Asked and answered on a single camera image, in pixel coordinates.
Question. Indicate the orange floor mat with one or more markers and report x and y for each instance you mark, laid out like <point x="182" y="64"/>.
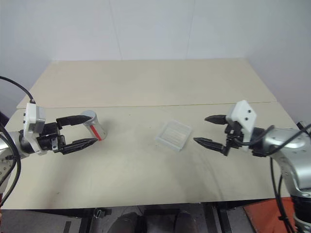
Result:
<point x="264" y="216"/>

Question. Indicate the silver can with red label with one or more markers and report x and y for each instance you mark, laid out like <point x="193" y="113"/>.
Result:
<point x="99" y="129"/>

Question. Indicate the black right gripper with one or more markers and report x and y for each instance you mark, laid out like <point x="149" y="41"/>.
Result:
<point x="234" y="133"/>

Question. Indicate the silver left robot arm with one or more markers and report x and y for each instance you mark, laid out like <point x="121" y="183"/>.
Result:
<point x="5" y="165"/>

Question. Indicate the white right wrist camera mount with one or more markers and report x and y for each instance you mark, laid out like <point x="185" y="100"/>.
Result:
<point x="244" y="114"/>

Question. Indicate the dark rounded shape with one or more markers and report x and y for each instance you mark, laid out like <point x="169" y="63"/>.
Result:
<point x="126" y="223"/>

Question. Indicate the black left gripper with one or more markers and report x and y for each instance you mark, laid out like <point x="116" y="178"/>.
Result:
<point x="49" y="142"/>

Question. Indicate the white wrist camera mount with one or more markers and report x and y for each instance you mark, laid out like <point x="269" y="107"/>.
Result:
<point x="31" y="116"/>
<point x="244" y="114"/>

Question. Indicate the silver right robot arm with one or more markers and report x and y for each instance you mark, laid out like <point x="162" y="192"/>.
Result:
<point x="291" y="145"/>

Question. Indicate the clear plastic tray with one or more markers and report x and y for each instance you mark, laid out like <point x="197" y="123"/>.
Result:
<point x="173" y="134"/>

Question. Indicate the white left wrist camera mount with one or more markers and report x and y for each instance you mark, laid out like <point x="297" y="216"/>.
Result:
<point x="31" y="116"/>

